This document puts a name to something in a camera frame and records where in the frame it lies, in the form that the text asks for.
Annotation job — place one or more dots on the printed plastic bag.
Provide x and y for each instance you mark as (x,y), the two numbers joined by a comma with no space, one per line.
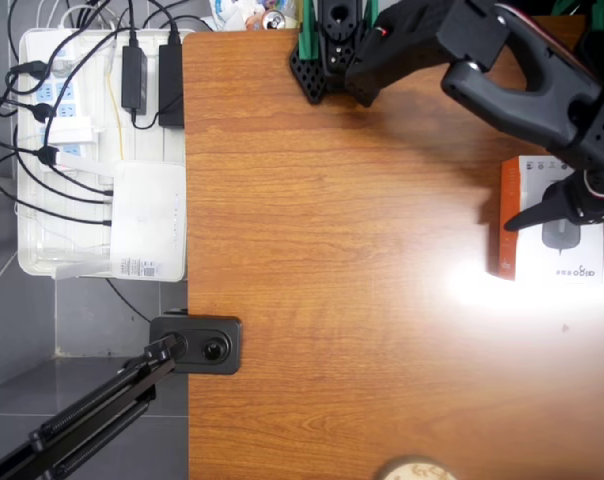
(232,15)

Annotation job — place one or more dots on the orange white mouse box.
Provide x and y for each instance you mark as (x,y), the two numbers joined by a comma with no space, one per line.
(532,255)

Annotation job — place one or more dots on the round wooden coaster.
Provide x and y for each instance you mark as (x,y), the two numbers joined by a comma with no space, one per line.
(417,470)

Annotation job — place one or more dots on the green table clamp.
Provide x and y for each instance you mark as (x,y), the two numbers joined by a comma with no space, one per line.
(572,5)
(309,30)
(372,10)

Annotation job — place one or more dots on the black stand base with post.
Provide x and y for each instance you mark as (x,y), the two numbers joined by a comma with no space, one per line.
(217,350)

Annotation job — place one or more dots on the white power strip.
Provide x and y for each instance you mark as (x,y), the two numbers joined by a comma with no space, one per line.
(67,92)

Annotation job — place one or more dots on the wide black power adapter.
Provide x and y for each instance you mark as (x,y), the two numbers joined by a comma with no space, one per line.
(171,85)

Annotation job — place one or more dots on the white plug adapter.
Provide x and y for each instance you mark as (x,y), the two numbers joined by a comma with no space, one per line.
(69,131)

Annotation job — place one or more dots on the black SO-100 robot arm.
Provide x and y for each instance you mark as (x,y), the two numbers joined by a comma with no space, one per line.
(507,110)

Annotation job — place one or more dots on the slim black power adapter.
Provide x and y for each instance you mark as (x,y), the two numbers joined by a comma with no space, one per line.
(134,75)

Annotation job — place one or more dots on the white plastic tray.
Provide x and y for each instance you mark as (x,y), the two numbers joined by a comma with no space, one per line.
(32,250)

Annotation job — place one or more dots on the metal drink can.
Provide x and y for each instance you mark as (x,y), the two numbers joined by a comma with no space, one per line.
(273,20)

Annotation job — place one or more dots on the white router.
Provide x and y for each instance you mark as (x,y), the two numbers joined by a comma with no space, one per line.
(147,215)

